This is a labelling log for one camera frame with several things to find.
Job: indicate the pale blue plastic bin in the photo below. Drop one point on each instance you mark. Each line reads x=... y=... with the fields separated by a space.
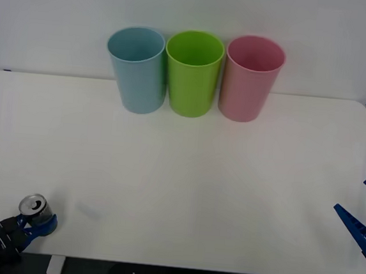
x=139 y=85

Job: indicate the green plastic bin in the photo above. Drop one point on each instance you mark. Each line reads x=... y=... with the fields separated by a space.
x=190 y=92

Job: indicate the silver drink can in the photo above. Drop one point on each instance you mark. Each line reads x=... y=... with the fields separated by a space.
x=35 y=209

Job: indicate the pink plastic bin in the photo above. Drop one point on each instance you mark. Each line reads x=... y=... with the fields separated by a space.
x=244 y=97

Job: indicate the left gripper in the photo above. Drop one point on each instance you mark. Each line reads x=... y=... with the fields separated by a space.
x=3 y=243

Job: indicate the white table leg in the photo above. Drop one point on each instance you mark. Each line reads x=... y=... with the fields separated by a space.
x=55 y=266

